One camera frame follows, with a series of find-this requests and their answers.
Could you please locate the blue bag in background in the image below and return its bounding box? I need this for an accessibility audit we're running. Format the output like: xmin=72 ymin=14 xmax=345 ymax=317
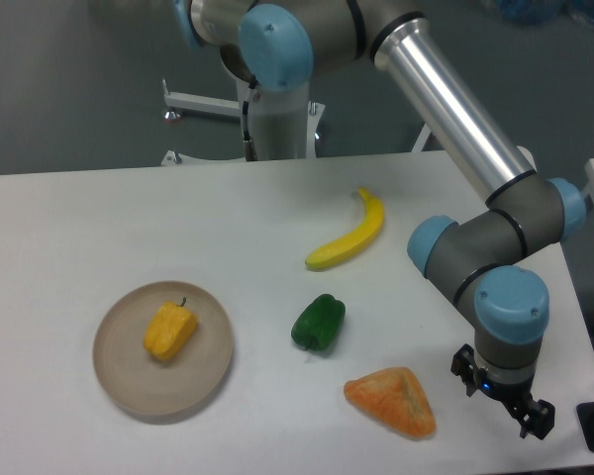
xmin=481 ymin=0 xmax=594 ymax=30

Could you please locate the yellow banana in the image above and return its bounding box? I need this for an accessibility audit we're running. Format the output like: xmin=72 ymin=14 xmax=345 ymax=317
xmin=305 ymin=187 xmax=385 ymax=271

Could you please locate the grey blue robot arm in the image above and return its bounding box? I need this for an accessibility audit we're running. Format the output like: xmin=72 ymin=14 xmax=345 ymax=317
xmin=172 ymin=1 xmax=586 ymax=438

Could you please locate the beige round plate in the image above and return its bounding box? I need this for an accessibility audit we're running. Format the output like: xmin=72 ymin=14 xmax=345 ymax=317
xmin=92 ymin=281 xmax=234 ymax=422

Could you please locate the black cable on pedestal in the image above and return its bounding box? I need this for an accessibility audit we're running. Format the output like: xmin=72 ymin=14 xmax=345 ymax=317
xmin=241 ymin=73 xmax=259 ymax=162

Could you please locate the green bell pepper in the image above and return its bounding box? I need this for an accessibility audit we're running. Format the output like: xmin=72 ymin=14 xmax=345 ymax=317
xmin=291 ymin=294 xmax=346 ymax=351

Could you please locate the yellow bell pepper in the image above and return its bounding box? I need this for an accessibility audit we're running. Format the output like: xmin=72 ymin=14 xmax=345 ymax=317
xmin=143 ymin=297 xmax=198 ymax=361

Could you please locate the orange triangular bread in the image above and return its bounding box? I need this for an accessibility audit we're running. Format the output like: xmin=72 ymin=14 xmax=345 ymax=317
xmin=344 ymin=367 xmax=437 ymax=438

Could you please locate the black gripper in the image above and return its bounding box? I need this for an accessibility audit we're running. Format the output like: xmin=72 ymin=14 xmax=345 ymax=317
xmin=450 ymin=344 xmax=555 ymax=440

